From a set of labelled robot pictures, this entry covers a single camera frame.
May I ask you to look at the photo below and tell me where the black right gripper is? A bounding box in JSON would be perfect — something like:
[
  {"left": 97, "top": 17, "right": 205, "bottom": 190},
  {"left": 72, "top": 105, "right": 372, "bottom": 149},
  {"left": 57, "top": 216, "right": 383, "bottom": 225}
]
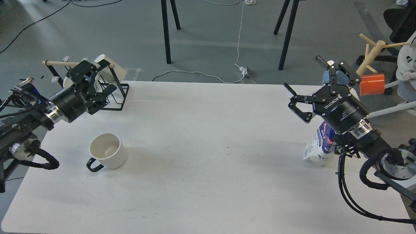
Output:
[{"left": 283, "top": 55, "right": 373, "bottom": 135}]

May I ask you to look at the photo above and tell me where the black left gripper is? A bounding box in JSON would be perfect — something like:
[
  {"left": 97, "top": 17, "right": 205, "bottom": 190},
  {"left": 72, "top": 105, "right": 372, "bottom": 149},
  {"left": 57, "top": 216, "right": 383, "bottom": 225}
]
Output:
[{"left": 49, "top": 60, "right": 116, "bottom": 123}]

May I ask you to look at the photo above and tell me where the blue white milk carton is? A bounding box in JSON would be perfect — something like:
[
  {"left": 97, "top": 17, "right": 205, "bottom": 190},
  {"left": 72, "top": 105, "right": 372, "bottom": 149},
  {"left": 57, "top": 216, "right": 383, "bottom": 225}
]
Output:
[{"left": 303, "top": 121, "right": 337, "bottom": 166}]

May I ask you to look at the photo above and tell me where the white mug black handle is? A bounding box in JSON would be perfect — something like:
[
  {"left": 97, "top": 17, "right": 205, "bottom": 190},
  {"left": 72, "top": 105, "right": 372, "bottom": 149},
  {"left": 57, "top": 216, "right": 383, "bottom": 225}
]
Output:
[{"left": 86, "top": 133, "right": 128, "bottom": 172}]

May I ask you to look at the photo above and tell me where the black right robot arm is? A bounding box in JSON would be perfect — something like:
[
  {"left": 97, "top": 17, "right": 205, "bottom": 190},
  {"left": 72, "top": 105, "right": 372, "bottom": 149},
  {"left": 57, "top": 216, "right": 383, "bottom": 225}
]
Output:
[{"left": 284, "top": 55, "right": 415, "bottom": 225}]

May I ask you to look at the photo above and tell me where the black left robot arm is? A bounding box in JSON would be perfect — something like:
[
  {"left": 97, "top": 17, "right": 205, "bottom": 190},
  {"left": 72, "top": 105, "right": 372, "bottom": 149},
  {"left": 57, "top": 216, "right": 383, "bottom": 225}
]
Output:
[{"left": 0, "top": 60, "right": 119, "bottom": 193}]

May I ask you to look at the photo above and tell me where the white mug on rack front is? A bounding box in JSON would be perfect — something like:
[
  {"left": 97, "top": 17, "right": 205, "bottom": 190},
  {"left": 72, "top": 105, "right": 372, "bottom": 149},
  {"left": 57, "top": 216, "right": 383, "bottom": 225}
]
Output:
[{"left": 63, "top": 76, "right": 75, "bottom": 88}]

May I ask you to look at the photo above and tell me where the blue mug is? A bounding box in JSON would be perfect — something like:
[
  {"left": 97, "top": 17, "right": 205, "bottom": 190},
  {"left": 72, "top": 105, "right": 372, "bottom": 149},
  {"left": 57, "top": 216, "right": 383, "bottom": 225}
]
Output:
[{"left": 322, "top": 63, "right": 352, "bottom": 88}]

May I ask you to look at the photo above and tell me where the cream mug on rack back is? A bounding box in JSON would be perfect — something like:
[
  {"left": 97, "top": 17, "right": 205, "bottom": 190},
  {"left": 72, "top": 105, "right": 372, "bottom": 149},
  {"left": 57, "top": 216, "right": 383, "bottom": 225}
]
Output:
[{"left": 94, "top": 54, "right": 127, "bottom": 85}]

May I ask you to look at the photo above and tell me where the orange mug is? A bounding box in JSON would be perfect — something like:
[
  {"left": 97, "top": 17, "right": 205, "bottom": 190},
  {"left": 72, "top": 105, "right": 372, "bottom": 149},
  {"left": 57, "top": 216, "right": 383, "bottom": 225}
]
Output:
[{"left": 360, "top": 73, "right": 385, "bottom": 96}]

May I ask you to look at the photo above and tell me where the wooden mug tree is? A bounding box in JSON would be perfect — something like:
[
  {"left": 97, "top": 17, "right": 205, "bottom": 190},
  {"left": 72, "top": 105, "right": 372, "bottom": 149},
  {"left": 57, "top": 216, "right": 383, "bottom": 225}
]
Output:
[{"left": 356, "top": 33, "right": 411, "bottom": 95}]

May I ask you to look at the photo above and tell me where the white power adapter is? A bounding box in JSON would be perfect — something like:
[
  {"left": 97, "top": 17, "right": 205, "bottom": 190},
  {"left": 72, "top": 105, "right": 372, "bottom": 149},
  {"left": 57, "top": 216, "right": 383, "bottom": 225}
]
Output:
[{"left": 239, "top": 66, "right": 254, "bottom": 79}]

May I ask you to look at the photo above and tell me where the black table leg right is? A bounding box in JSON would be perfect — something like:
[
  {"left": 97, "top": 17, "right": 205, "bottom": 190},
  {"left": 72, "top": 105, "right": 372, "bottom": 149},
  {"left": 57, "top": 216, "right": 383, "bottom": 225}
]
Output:
[{"left": 273, "top": 0, "right": 300, "bottom": 71}]

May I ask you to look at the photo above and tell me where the black table leg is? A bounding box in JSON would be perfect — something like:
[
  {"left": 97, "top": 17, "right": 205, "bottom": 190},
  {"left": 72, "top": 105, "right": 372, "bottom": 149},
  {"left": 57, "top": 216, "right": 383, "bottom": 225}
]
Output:
[
  {"left": 161, "top": 0, "right": 181, "bottom": 64},
  {"left": 273, "top": 0, "right": 300, "bottom": 71}
]

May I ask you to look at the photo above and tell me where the black office chair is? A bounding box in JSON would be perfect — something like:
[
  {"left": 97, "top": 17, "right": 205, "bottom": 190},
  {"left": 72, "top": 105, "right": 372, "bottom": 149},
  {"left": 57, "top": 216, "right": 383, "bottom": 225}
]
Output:
[{"left": 356, "top": 1, "right": 416, "bottom": 95}]

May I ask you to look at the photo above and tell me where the black table leg left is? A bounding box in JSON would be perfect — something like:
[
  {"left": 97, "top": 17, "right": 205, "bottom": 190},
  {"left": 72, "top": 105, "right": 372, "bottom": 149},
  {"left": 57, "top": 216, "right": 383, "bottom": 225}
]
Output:
[{"left": 161, "top": 0, "right": 181, "bottom": 64}]

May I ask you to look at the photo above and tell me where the black wire mug rack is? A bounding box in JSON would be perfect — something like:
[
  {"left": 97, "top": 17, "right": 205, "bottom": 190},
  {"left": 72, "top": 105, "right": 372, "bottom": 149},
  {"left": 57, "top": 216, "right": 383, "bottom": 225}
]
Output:
[{"left": 43, "top": 59, "right": 129, "bottom": 111}]

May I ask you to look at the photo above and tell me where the white chair frame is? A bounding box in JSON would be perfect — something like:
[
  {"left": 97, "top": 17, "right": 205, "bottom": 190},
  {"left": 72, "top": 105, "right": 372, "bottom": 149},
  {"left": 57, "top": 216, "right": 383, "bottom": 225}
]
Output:
[{"left": 368, "top": 32, "right": 416, "bottom": 118}]

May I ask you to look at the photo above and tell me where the black floor cable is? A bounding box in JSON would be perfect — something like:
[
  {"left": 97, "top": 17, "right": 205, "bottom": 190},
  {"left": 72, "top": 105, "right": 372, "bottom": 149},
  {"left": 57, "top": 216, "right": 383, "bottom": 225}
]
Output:
[{"left": 0, "top": 0, "right": 122, "bottom": 54}]

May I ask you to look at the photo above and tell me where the white power cable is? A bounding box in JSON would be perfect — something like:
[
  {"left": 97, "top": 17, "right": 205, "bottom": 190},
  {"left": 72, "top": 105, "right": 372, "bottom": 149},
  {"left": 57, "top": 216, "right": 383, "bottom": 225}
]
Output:
[{"left": 151, "top": 0, "right": 257, "bottom": 84}]

